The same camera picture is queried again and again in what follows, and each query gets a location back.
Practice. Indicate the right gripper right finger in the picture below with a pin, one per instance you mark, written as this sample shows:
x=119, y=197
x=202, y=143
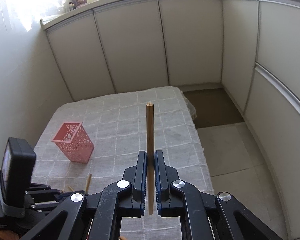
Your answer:
x=168, y=204

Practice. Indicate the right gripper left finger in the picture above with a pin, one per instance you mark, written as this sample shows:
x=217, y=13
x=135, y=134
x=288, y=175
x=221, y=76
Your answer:
x=133, y=202

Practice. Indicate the grey checked tablecloth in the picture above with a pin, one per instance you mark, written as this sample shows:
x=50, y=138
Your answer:
x=116, y=125

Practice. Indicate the pink perforated utensil holder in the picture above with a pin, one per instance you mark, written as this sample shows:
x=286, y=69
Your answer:
x=74, y=142

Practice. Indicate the dark floor mat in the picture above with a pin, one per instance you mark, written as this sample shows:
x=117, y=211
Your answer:
x=213, y=107

